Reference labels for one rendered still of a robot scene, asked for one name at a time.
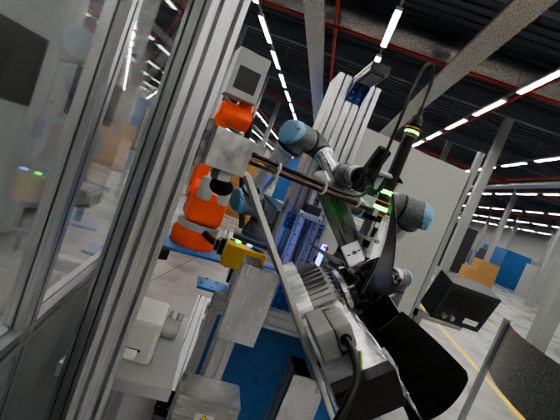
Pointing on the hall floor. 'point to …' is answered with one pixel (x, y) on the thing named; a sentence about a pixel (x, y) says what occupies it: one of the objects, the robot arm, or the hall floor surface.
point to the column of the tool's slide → (147, 206)
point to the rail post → (201, 342)
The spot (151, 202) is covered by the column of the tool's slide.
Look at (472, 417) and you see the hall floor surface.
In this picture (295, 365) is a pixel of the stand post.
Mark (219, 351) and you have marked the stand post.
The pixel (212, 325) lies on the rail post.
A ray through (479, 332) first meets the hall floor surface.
